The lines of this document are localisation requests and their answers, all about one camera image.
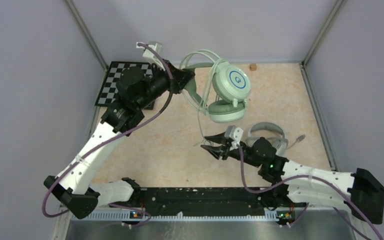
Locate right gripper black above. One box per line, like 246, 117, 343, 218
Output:
201, 131, 262, 168

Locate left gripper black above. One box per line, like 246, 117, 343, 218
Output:
136, 58, 195, 110

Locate mint green cable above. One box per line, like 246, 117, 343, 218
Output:
193, 59, 224, 148

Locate mint green headphones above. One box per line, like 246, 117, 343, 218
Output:
179, 49, 251, 124

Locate white gaming headphones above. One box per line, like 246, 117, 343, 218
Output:
245, 122, 289, 157

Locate grey headphone cable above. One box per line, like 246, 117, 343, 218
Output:
288, 134, 307, 147

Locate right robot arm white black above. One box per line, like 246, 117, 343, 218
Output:
201, 133, 384, 225

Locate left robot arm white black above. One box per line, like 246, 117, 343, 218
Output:
41, 60, 195, 219

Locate small wooden cube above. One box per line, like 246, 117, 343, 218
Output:
249, 63, 257, 71

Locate black white checkerboard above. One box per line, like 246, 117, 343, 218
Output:
95, 61, 152, 107

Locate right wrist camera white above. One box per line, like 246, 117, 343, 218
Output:
224, 125, 244, 150

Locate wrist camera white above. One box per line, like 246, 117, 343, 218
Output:
136, 41, 163, 69
224, 125, 244, 150

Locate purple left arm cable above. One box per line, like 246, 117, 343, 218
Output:
41, 42, 175, 229

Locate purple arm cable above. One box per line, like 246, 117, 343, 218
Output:
41, 42, 175, 229
236, 144, 384, 240

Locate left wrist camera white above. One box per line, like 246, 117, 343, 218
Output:
136, 41, 163, 69

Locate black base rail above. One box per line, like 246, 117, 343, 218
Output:
128, 187, 305, 217

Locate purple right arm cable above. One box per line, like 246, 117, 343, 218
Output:
236, 144, 384, 240

